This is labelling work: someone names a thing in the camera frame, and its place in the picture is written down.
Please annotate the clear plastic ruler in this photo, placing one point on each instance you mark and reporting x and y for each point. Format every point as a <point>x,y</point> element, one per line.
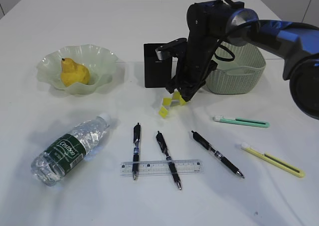
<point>190,166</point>

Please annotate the black blue right robot arm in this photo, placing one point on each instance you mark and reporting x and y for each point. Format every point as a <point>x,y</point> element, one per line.
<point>213,22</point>

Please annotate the black pen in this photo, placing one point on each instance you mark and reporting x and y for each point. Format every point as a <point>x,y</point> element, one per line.
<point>136,153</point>
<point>163,146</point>
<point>203,142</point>

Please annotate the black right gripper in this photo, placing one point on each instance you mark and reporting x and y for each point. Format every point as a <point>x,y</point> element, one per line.
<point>188,80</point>

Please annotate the green utility knife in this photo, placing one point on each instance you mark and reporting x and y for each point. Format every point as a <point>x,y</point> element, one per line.
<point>241,121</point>

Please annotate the black pen left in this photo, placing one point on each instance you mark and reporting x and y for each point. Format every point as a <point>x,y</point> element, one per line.
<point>136,153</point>

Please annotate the pale green woven basket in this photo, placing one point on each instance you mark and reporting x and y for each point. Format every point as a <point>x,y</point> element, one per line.
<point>239,76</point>

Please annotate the yellow pear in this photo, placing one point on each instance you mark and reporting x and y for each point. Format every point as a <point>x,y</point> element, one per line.
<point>73,72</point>

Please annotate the black pen right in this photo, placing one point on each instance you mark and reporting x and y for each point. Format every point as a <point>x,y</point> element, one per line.
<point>203,142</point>

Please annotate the yellow utility knife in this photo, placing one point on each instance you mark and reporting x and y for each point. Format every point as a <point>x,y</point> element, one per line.
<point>274,161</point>

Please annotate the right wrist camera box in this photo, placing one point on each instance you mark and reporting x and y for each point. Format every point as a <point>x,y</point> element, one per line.
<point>175,48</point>

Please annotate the pale green wavy plate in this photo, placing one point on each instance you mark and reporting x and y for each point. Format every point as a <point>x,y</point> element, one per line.
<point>100,62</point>

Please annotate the clear water bottle green label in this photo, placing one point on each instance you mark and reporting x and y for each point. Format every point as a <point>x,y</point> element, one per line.
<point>60,157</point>

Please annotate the black pen middle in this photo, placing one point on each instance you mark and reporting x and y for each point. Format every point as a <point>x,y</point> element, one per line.
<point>163,146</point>

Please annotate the black square pen holder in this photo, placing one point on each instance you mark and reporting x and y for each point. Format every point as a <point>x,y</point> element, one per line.
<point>157,73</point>

